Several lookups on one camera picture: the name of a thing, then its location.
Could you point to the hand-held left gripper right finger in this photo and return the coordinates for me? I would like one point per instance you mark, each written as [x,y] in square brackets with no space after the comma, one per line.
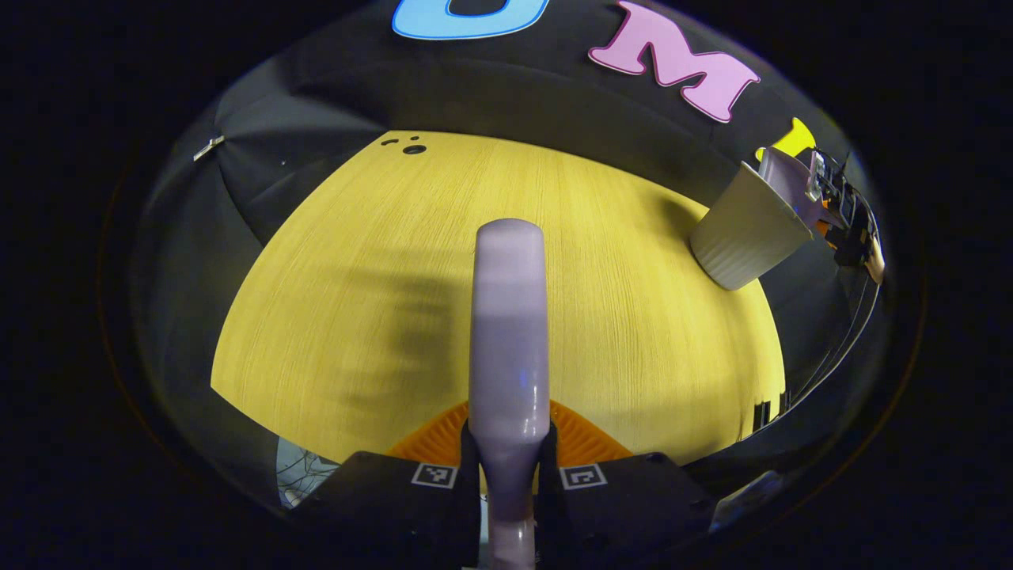
[633,507]

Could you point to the small lilac broom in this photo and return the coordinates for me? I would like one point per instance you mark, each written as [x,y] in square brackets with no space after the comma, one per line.
[509,332]

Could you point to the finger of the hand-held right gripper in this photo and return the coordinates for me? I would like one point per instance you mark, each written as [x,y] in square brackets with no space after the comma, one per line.
[826,226]

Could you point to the small white tag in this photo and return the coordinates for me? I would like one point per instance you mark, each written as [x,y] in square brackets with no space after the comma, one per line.
[209,148]

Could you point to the grey ribbed garbage bin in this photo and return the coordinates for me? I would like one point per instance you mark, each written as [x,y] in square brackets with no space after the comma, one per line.
[744,237]

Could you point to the lilac plastic dustpan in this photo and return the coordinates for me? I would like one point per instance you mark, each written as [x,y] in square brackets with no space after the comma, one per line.
[787,182]

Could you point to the yellow wooden desktop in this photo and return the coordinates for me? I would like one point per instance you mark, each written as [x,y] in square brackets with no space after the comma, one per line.
[633,317]

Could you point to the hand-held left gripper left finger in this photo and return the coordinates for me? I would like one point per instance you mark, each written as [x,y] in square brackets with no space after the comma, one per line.
[380,507]

